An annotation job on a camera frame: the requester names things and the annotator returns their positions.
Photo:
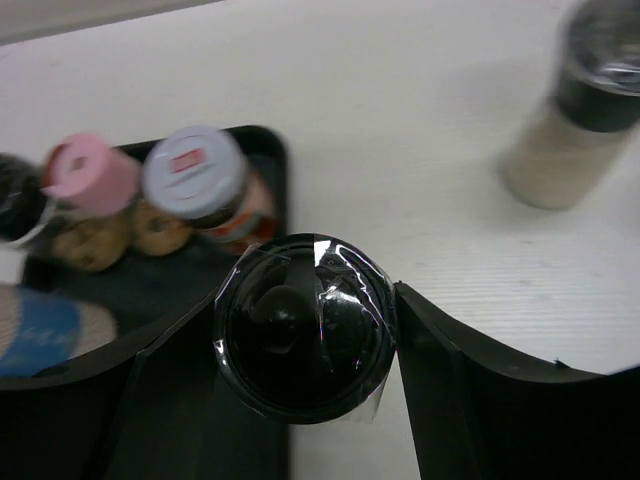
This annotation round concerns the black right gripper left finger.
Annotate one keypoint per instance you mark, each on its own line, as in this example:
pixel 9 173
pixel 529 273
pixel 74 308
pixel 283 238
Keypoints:
pixel 137 409

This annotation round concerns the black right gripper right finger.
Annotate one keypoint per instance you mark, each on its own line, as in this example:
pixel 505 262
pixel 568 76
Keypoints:
pixel 480 409

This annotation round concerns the blue label white bead bottle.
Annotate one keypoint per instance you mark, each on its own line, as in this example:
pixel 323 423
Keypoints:
pixel 51 316

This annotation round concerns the small black round cap bottle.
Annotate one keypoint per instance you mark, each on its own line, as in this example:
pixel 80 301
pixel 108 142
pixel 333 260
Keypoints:
pixel 306 329

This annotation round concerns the white lid red label jar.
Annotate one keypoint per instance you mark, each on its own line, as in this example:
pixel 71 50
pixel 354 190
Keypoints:
pixel 200 175

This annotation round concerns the black pump cap spice bottle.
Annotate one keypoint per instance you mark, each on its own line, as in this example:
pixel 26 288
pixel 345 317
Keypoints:
pixel 25 209

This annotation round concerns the black plastic tray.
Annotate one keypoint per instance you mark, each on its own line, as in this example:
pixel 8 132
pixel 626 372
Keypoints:
pixel 240 444

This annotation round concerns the pink cap spice bottle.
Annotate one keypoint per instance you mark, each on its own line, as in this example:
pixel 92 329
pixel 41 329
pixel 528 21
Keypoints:
pixel 93 185

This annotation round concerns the black cap grinder bottle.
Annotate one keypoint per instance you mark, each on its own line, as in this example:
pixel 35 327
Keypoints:
pixel 590 113

